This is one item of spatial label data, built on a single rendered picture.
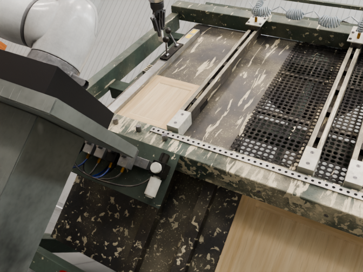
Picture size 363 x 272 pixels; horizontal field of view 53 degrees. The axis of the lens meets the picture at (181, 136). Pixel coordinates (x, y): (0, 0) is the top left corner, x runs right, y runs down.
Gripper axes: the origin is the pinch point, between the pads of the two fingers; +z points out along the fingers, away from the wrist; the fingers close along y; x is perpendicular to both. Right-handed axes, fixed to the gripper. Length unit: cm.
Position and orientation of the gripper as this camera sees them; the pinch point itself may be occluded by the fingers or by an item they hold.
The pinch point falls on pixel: (160, 35)
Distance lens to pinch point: 217.3
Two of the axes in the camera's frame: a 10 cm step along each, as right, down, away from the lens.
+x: 8.7, 2.8, -4.0
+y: -4.8, 6.2, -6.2
